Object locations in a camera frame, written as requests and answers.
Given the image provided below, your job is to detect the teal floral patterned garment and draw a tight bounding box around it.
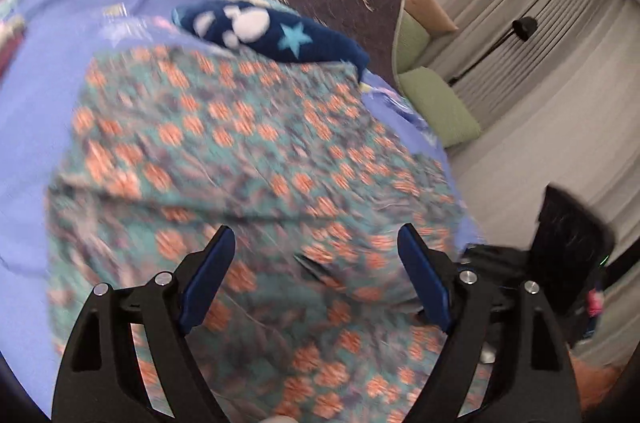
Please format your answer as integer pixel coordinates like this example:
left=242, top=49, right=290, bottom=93
left=46, top=45, right=480, bottom=422

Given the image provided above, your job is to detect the green cushion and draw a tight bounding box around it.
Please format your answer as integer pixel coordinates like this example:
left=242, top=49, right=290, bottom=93
left=395, top=11, right=431, bottom=74
left=397, top=66, right=482, bottom=149

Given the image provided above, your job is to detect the beige curtain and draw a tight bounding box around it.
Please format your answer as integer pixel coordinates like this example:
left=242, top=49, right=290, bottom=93
left=424, top=0, right=640, bottom=369

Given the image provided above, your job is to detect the black floor lamp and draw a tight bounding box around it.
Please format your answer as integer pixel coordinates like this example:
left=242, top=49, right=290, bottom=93
left=448, top=16, right=538, bottom=87

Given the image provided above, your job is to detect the blue bed sheet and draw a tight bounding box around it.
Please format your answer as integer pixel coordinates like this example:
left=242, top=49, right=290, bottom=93
left=1, top=0, right=461, bottom=411

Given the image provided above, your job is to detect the tan pillow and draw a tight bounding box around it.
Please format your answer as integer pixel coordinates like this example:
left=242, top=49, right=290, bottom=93
left=405, top=0, right=458, bottom=36

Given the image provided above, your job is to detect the navy star fleece blanket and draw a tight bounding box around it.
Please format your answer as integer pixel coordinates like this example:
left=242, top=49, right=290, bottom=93
left=172, top=0, right=369, bottom=73

